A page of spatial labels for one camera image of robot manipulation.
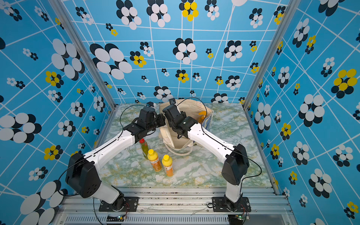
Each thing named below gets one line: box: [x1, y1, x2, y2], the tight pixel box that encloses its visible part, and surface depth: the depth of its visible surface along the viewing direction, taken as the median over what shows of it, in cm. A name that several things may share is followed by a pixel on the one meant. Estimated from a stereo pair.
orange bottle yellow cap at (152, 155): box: [147, 149, 162, 173], surface depth 72 cm
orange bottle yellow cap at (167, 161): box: [161, 154, 174, 177], surface depth 70 cm
